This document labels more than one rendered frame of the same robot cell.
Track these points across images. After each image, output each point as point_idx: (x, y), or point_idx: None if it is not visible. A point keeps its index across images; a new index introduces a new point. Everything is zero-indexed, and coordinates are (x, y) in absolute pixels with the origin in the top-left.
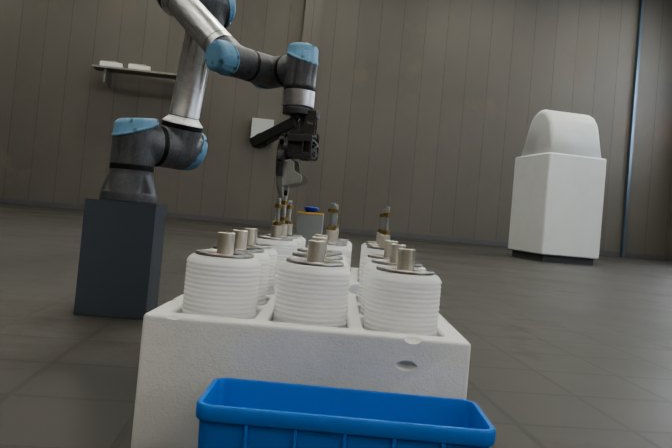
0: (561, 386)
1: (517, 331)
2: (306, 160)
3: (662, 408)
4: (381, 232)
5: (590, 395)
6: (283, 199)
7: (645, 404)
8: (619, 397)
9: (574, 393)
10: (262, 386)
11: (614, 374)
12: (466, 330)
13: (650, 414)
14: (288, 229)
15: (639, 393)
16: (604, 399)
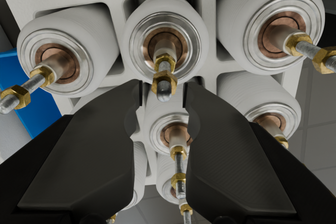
0: (152, 198)
1: (334, 195)
2: None
3: (135, 223)
4: (180, 207)
5: (140, 205)
6: (158, 85)
7: (138, 220)
8: (145, 214)
9: (140, 200)
10: None
11: (200, 220)
12: (326, 166)
13: (120, 218)
14: (276, 43)
15: (160, 221)
16: (136, 209)
